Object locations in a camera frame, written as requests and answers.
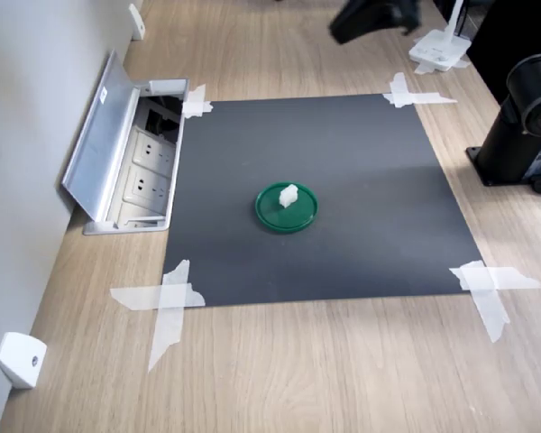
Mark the small white plastic terminal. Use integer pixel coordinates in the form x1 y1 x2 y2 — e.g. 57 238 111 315
278 183 299 208

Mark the round green lid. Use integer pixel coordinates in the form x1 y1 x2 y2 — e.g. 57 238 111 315
254 180 320 235

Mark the white tape cross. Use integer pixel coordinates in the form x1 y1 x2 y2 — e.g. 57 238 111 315
449 260 541 344
109 259 207 373
181 83 215 120
381 71 459 109

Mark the dark grey mat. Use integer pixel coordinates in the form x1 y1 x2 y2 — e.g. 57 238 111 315
161 92 484 309

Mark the white power socket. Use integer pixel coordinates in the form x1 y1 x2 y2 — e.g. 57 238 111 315
128 129 176 175
120 164 171 207

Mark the grey partition panel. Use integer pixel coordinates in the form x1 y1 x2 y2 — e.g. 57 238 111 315
0 0 152 433

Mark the white camera stand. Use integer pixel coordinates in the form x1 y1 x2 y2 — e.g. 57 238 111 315
408 0 472 74

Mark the small white bracket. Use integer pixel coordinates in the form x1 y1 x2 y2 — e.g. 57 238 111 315
128 3 147 41
0 332 48 390

